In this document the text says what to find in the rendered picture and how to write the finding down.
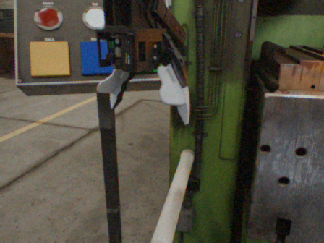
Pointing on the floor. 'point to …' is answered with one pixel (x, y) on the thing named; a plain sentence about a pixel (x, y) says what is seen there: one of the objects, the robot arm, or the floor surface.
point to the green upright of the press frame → (211, 150)
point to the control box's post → (110, 165)
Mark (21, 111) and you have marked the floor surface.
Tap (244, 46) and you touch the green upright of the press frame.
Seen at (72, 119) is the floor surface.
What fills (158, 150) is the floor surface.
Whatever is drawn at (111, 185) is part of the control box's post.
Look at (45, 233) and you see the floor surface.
